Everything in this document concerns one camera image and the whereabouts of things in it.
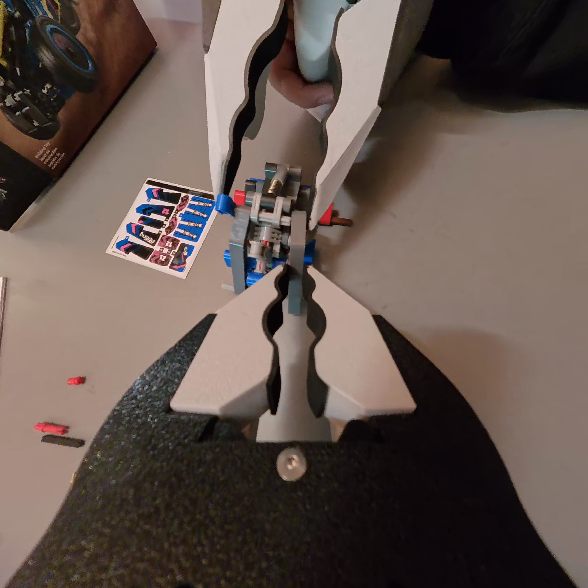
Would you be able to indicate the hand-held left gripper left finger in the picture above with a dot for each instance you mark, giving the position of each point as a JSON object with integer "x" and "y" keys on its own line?
{"x": 220, "y": 367}

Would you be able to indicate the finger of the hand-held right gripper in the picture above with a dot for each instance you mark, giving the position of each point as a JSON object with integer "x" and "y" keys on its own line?
{"x": 225, "y": 69}
{"x": 363, "y": 69}

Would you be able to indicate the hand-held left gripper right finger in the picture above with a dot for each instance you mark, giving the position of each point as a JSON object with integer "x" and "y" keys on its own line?
{"x": 363, "y": 367}

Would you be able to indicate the toy buggy chassis assembly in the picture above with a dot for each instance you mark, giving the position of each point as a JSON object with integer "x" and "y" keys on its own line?
{"x": 271, "y": 206}

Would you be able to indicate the person's right forearm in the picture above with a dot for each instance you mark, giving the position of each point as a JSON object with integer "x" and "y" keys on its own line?
{"x": 505, "y": 46}

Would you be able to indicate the black toy set box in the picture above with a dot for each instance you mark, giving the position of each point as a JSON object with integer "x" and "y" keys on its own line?
{"x": 69, "y": 92}

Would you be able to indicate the person's right hand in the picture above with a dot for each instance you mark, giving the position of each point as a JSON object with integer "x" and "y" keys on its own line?
{"x": 294, "y": 87}

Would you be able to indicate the short red plastic pin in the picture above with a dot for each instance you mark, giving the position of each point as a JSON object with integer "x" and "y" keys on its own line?
{"x": 76, "y": 381}

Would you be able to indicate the blue and pink sticker sheet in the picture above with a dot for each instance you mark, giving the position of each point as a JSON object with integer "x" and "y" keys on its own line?
{"x": 160, "y": 225}

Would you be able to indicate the black plastic axle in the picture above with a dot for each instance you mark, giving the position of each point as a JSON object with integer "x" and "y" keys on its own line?
{"x": 62, "y": 441}

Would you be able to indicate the red plastic axle pin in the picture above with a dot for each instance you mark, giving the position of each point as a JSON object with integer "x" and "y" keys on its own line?
{"x": 50, "y": 427}

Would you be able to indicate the white buggy picture booklet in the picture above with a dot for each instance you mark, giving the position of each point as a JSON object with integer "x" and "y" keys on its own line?
{"x": 2, "y": 312}

